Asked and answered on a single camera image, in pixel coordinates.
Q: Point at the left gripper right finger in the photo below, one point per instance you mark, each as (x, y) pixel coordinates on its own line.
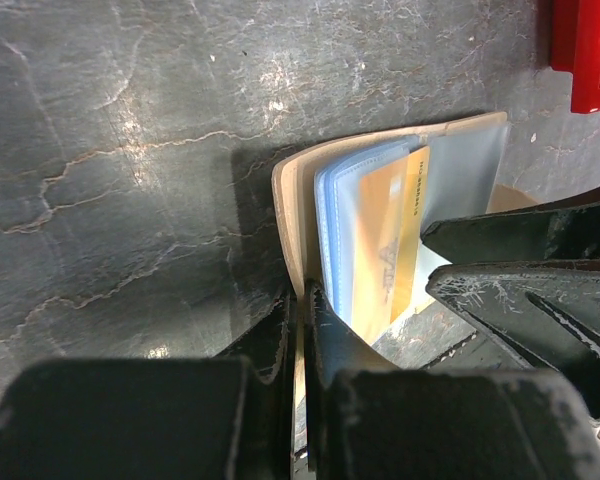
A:
(368, 419)

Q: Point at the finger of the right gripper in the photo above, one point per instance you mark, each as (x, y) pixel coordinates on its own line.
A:
(544, 315)
(535, 235)

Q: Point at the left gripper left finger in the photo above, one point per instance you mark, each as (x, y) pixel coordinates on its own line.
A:
(225, 417)

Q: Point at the red plastic bin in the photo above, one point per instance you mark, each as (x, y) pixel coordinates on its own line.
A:
(575, 48)

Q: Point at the gold credit card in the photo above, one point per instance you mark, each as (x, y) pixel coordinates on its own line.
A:
(390, 205)

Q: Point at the beige leather card holder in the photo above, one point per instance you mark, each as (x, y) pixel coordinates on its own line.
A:
(350, 213)

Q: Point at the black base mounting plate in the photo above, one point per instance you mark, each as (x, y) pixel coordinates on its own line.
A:
(437, 339)

